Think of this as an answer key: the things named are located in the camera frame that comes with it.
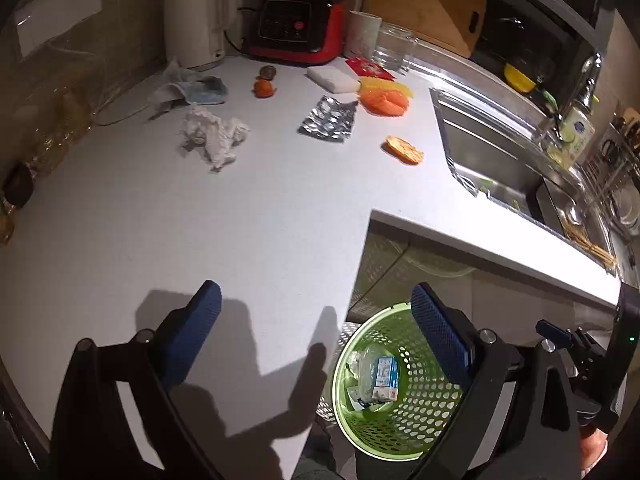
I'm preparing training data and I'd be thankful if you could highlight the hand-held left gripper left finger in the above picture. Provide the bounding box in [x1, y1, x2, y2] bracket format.
[50, 280, 226, 480]

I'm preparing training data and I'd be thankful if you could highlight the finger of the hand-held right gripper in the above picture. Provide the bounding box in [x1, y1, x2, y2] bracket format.
[536, 319, 581, 351]

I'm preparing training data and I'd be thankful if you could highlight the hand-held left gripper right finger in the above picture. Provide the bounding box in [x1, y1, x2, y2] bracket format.
[405, 282, 583, 480]

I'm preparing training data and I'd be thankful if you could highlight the green perforated waste basket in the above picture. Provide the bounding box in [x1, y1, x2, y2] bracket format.
[331, 302, 481, 461]

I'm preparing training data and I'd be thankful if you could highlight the person's right hand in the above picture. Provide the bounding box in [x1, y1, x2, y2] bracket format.
[581, 427, 610, 478]

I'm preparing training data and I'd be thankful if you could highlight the small milk carton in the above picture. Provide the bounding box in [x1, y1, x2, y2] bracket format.
[370, 356, 401, 402]

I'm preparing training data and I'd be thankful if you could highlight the clear plastic wrapper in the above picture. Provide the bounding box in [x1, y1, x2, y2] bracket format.
[345, 345, 381, 411]

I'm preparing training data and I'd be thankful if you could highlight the bundle of wooden chopsticks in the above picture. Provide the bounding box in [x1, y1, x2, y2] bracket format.
[565, 230, 618, 268]

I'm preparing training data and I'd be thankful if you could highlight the metal dish rack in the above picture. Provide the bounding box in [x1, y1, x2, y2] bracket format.
[585, 105, 640, 241]

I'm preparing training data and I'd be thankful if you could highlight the small orange peel piece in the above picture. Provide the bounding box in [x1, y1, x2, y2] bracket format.
[382, 135, 425, 164]

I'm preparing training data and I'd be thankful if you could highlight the steel kitchen sink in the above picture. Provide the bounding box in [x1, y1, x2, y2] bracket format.
[430, 87, 618, 273]

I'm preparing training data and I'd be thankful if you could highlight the crumpled white tissue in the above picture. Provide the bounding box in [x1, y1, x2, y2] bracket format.
[180, 105, 251, 171]

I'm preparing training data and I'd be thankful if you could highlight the dish soap bottle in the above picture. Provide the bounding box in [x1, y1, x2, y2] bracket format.
[547, 100, 596, 168]

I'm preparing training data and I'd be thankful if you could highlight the dark capped bottle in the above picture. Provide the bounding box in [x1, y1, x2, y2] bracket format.
[0, 164, 36, 246]

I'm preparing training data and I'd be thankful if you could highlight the orange fruit peel pile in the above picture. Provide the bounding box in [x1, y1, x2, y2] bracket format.
[360, 87, 410, 117]

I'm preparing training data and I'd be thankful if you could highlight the silver foil wrapper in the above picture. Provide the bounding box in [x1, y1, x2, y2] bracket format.
[298, 95, 359, 143]

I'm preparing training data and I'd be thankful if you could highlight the chrome faucet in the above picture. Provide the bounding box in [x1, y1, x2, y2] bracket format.
[532, 52, 603, 146]

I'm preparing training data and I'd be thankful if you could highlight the yellow bowl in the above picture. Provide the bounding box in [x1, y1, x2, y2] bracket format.
[503, 62, 538, 93]

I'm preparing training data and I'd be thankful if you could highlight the yellow fruit peel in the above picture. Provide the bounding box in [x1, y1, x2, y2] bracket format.
[359, 76, 416, 101]

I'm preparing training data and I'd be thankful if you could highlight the white sponge block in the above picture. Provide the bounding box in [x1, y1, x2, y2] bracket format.
[306, 64, 361, 93]

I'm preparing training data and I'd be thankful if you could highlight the red snack packet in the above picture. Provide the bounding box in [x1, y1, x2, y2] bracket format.
[346, 57, 397, 81]

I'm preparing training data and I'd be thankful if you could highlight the clear glass cup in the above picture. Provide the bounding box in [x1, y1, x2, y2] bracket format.
[372, 22, 420, 75]

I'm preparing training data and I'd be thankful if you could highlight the white electric kettle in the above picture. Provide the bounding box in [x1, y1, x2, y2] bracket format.
[164, 0, 226, 72]

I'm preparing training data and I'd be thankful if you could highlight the white printed cup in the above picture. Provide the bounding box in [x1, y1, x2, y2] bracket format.
[344, 10, 383, 61]

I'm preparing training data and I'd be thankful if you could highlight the wooden cutting board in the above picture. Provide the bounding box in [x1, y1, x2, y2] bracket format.
[361, 0, 488, 58]

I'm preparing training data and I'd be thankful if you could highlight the white power cable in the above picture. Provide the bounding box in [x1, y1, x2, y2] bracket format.
[92, 95, 156, 127]

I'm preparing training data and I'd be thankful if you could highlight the black power cable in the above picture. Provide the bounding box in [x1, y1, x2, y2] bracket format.
[225, 7, 261, 53]

